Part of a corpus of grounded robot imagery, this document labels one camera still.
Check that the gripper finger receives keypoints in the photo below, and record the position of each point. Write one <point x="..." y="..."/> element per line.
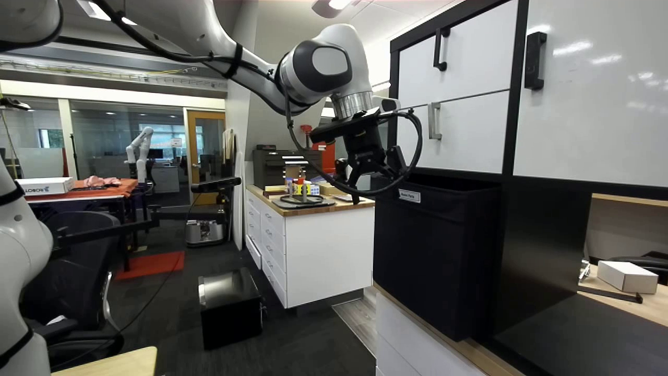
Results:
<point x="354" y="184"/>
<point x="396" y="162"/>

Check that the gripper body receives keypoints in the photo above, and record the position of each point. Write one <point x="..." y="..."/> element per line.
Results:
<point x="365" y="149"/>

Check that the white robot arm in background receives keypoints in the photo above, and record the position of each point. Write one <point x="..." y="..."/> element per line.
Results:
<point x="138" y="151"/>

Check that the black bin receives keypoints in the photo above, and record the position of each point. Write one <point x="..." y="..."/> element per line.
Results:
<point x="229" y="308"/>

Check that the red floor mat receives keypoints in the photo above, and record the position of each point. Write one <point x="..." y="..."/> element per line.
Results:
<point x="151" y="263"/>

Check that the white drawer unit, wooden top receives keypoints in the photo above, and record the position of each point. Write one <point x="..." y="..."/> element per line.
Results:
<point x="323" y="256"/>

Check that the black fabric storage box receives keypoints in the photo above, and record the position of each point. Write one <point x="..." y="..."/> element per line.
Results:
<point x="433" y="250"/>

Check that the light wooden table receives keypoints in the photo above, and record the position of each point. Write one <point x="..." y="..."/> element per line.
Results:
<point x="115" y="363"/>

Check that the small white cardboard box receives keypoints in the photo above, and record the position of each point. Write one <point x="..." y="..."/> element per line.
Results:
<point x="626" y="275"/>

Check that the camera on mount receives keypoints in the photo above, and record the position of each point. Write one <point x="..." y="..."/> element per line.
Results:
<point x="216" y="184"/>

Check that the table with orange cloth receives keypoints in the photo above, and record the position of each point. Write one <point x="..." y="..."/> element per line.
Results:
<point x="104" y="189"/>

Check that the wooden door with window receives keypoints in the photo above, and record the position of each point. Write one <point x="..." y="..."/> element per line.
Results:
<point x="195" y="156"/>

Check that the white flat cardboard box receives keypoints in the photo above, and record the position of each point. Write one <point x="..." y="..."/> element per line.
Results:
<point x="47" y="185"/>

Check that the black office chair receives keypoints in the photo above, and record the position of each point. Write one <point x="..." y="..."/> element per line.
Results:
<point x="78" y="271"/>

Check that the black and white cabinet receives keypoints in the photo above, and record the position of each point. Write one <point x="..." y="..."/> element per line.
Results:
<point x="553" y="130"/>

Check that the red fire extinguisher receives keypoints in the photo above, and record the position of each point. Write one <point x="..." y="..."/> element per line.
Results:
<point x="326" y="156"/>

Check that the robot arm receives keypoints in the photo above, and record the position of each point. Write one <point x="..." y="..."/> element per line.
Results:
<point x="334" y="57"/>

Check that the large white cabinet door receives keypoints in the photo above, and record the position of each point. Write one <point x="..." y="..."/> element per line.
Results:
<point x="595" y="115"/>

